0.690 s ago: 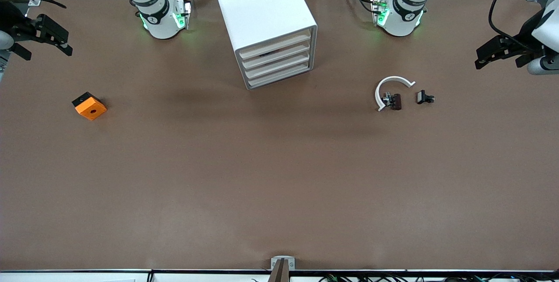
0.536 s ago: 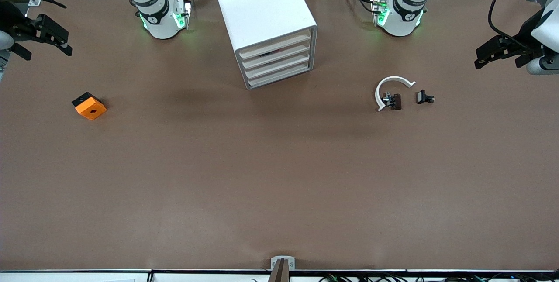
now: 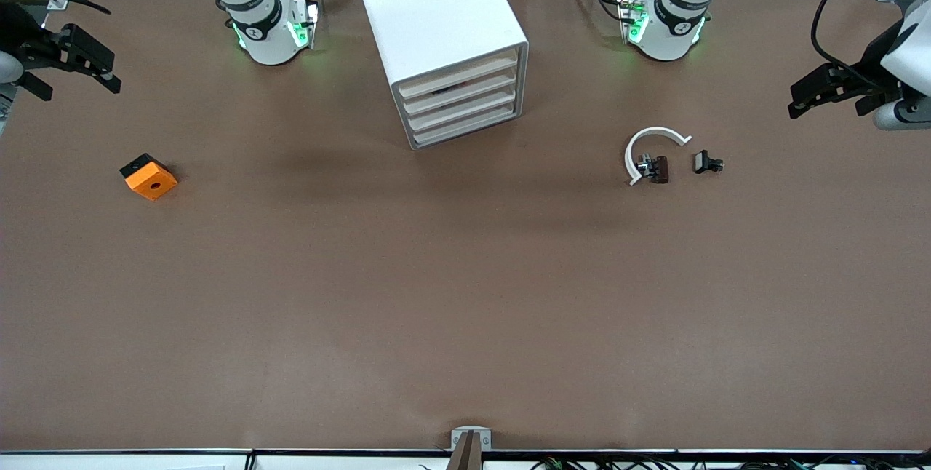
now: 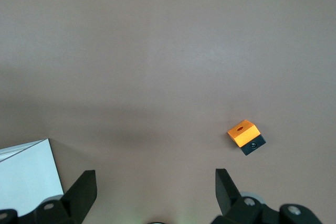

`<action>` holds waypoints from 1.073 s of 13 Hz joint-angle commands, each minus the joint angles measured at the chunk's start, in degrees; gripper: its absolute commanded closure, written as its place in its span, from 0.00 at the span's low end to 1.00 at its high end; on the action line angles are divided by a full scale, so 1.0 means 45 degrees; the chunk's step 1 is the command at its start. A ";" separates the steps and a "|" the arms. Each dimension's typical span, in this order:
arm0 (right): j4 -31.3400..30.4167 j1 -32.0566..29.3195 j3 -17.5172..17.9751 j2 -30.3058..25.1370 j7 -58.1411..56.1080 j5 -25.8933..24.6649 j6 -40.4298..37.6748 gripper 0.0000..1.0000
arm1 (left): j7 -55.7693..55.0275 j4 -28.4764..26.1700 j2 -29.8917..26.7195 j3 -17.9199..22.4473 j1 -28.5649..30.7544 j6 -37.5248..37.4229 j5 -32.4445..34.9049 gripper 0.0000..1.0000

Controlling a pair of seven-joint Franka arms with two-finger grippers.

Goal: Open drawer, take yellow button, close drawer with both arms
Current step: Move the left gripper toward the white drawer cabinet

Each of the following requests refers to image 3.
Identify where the orange and black button housing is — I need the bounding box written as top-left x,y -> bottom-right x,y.
119,153 -> 179,202

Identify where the white curved plastic part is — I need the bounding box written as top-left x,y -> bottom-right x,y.
624,126 -> 692,187

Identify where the dark brown connector block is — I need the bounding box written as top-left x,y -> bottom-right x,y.
637,154 -> 670,185

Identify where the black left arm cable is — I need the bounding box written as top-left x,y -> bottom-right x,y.
811,0 -> 931,89

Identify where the white four-drawer cabinet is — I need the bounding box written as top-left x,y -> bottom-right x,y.
351,0 -> 530,151

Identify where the white cabinet drawer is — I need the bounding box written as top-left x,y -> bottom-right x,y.
407,86 -> 522,132
412,103 -> 524,149
402,68 -> 520,116
396,50 -> 520,100

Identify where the grey metal bracket plate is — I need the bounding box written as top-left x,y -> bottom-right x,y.
451,426 -> 492,451

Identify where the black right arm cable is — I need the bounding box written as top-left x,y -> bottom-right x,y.
42,0 -> 112,16

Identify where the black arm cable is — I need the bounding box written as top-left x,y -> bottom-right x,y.
42,0 -> 112,16
811,0 -> 931,89

